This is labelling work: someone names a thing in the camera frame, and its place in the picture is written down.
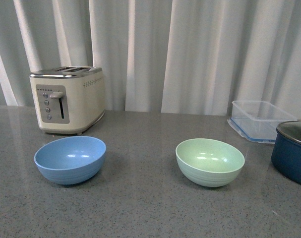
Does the clear plastic food container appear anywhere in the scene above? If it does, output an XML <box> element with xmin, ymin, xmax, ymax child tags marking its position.
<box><xmin>228</xmin><ymin>100</ymin><xmax>297</xmax><ymax>144</ymax></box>

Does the blue bowl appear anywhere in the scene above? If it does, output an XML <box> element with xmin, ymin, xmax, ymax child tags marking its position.
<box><xmin>34</xmin><ymin>136</ymin><xmax>106</xmax><ymax>185</ymax></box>

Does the green bowl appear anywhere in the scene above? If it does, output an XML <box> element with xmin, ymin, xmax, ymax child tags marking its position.
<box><xmin>175</xmin><ymin>138</ymin><xmax>245</xmax><ymax>187</ymax></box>

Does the white pleated curtain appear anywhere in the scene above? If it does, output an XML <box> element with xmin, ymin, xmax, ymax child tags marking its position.
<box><xmin>0</xmin><ymin>0</ymin><xmax>301</xmax><ymax>119</ymax></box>

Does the cream two-slot toaster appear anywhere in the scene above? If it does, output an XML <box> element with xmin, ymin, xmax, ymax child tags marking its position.
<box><xmin>30</xmin><ymin>66</ymin><xmax>105</xmax><ymax>134</ymax></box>

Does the dark blue saucepan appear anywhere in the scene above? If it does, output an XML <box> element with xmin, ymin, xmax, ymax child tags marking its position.
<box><xmin>271</xmin><ymin>120</ymin><xmax>301</xmax><ymax>184</ymax></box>

